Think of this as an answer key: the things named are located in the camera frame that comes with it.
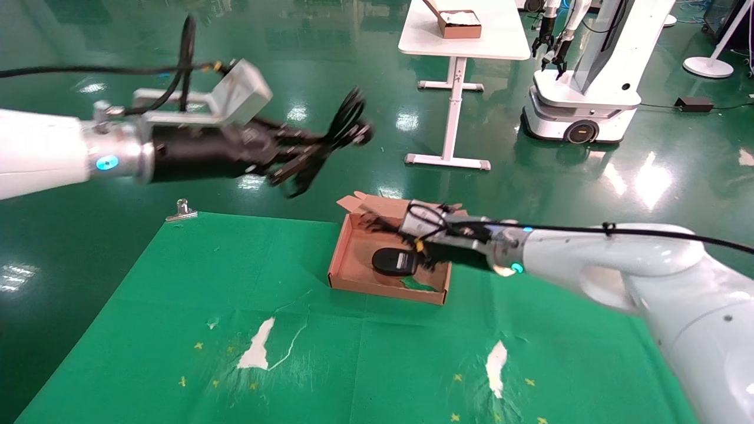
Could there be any white round-base stand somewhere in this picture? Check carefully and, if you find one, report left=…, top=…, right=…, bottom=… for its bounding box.
left=682, top=0, right=754, bottom=80

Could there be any silver metal binder clip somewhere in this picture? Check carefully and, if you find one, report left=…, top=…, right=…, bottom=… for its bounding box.
left=166, top=198, right=199, bottom=223

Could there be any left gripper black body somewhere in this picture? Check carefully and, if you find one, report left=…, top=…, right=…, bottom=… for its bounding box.
left=150, top=117, right=288, bottom=184

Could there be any thick black power cord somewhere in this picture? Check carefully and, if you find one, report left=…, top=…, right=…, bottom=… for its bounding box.
left=285, top=87, right=375, bottom=199

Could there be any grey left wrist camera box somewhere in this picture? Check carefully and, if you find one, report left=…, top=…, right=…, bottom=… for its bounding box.
left=132, top=58, right=275, bottom=128

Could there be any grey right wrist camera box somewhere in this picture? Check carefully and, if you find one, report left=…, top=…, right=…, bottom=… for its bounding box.
left=399, top=200, right=491, bottom=239

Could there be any open brown cardboard box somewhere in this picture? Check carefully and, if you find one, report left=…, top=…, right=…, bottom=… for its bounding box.
left=327, top=191, right=470, bottom=306

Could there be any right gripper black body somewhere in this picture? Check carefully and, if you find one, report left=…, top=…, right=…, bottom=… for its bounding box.
left=421, top=227, right=500, bottom=273

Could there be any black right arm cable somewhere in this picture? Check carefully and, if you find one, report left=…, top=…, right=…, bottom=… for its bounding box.
left=406, top=200, right=754, bottom=256

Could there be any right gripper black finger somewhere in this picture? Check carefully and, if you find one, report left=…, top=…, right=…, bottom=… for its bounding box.
left=359, top=211, right=426, bottom=243
left=414, top=240, right=449, bottom=273

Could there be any black floor cable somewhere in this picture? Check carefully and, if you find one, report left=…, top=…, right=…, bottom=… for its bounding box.
left=640, top=101, right=754, bottom=112

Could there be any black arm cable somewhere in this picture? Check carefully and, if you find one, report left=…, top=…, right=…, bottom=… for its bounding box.
left=406, top=200, right=754, bottom=256
left=0, top=14, right=232, bottom=116

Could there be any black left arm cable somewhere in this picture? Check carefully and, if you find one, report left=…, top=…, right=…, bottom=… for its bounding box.
left=0, top=14, right=232, bottom=116

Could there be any small brown cardboard box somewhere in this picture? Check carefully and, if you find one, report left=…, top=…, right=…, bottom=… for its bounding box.
left=422, top=0, right=483, bottom=40

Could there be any green table cloth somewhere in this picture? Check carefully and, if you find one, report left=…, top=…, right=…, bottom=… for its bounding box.
left=14, top=211, right=703, bottom=424

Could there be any dark equipment cabinet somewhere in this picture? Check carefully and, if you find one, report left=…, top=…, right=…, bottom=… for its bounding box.
left=701, top=0, right=754, bottom=51

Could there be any black power brick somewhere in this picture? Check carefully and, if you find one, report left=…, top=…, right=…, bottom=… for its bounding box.
left=674, top=96, right=715, bottom=114

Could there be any white wheeled robot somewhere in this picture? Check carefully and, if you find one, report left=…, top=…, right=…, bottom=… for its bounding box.
left=521, top=0, right=677, bottom=145

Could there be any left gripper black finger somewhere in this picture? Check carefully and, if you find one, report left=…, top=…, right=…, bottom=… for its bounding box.
left=276, top=120, right=375, bottom=151
left=266, top=147, right=332, bottom=188

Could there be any black power adapter with cord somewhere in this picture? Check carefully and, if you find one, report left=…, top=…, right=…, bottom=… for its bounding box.
left=372, top=247, right=421, bottom=277

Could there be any white desk with legs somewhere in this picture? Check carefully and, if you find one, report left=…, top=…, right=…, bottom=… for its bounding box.
left=398, top=0, right=533, bottom=171

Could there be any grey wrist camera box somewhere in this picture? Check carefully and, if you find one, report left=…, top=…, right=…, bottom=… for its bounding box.
left=132, top=58, right=275, bottom=128
left=399, top=200, right=491, bottom=239

